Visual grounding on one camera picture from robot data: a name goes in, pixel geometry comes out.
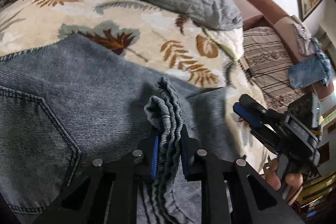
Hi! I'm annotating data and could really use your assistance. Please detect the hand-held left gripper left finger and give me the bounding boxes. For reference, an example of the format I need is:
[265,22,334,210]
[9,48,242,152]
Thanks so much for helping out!
[34,132,160,224]

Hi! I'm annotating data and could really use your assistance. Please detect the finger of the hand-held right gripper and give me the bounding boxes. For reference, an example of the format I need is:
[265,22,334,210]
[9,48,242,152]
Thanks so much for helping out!
[249,127,284,154]
[232,94,289,130]

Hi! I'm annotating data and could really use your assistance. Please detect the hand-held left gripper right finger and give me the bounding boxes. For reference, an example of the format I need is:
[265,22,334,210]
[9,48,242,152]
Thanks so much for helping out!
[180,123,305,224]

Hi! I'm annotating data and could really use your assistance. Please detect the blue denim pants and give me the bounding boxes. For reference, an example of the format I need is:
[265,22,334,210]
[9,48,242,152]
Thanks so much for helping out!
[0,32,237,224]

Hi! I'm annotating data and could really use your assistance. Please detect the person's right hand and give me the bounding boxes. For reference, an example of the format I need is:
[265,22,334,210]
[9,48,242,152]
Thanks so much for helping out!
[265,160,305,205]

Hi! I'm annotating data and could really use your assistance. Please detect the striped brown pillow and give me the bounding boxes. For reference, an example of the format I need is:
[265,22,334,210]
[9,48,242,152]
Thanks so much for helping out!
[241,27,313,111]

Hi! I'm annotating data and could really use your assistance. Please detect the light blue denim garment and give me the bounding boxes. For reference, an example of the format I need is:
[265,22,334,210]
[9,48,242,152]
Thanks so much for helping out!
[288,39,332,88]

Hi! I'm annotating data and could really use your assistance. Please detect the grey white crumpled cloth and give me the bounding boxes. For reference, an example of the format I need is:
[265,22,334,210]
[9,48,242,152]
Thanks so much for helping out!
[293,23,315,55]

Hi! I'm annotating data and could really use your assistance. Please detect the brown sofa with striped cushion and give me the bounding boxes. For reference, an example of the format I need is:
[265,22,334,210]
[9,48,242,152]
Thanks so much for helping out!
[231,0,334,88]

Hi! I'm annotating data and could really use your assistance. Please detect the leaf print blanket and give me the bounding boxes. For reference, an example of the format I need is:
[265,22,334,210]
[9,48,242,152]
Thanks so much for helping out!
[0,0,271,177]

